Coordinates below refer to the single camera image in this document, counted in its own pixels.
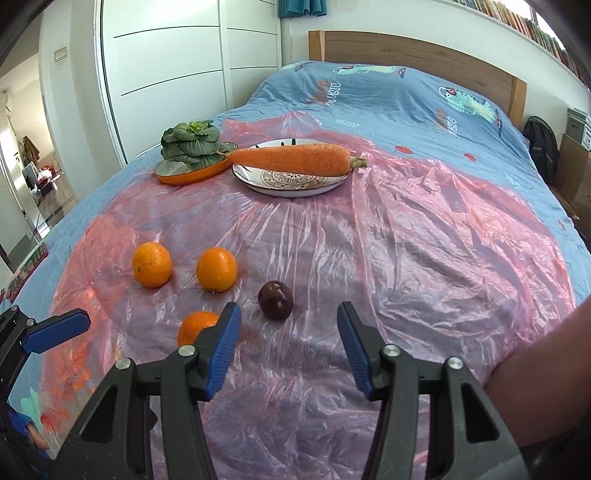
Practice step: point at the white wardrobe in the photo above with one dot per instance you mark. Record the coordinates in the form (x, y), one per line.
(161, 69)

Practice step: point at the white patterned plate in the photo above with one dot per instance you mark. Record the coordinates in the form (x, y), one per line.
(286, 184)

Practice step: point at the dark purple plum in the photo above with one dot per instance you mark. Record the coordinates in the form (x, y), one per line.
(275, 300)

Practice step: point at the wooden headboard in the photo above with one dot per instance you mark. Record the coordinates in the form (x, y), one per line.
(415, 50)

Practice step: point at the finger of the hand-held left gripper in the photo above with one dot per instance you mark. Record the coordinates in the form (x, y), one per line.
(55, 330)

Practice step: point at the large carrot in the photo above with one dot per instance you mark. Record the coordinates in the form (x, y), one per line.
(291, 159)

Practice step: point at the person's left hand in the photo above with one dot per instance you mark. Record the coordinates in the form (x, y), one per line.
(25, 429)

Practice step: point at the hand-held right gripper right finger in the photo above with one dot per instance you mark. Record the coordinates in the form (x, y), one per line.
(355, 353)

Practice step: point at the teal curtain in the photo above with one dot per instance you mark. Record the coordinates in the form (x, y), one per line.
(300, 7)

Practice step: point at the orange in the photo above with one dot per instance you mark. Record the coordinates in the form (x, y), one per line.
(196, 327)
(152, 264)
(217, 269)

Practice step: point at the wooden dresser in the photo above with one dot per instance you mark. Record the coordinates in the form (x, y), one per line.
(575, 175)

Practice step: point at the green bok choy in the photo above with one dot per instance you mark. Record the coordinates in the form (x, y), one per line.
(189, 143)

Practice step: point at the pink plastic sheet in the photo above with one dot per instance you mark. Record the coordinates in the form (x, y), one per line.
(392, 254)

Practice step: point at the white printer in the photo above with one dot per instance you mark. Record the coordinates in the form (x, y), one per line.
(579, 127)

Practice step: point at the person's right forearm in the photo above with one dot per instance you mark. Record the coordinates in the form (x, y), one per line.
(540, 387)

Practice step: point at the row of books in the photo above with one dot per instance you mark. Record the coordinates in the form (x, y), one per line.
(521, 21)

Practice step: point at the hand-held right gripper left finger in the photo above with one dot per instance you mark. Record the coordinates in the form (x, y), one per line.
(224, 350)

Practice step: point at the black backpack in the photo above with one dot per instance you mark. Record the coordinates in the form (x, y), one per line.
(540, 143)

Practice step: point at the orange oval dish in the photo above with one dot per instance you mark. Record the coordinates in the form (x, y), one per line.
(184, 176)

